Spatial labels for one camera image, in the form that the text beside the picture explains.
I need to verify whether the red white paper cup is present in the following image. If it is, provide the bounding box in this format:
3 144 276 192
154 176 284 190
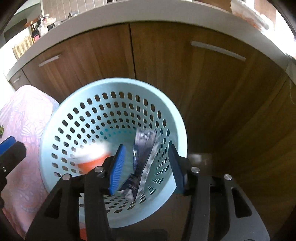
68 142 112 174

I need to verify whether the dark blue snack wrapper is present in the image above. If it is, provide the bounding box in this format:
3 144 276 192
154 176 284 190
119 128 161 201

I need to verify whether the light blue perforated trash basket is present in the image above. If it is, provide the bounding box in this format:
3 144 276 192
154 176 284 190
39 78 188 228

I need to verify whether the white kitchen countertop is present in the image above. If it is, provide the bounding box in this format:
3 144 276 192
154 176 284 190
1 1 295 81

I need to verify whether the pink floral tablecloth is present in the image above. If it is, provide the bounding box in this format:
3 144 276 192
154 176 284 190
1 85 59 239

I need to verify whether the beige woven basket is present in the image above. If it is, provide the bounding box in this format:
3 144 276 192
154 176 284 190
13 36 34 60

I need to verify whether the dark soy sauce bottle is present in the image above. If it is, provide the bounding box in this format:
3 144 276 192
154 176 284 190
30 22 40 43

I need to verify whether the left wooden cabinet door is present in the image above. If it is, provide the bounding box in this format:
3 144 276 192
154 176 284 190
22 24 135 102

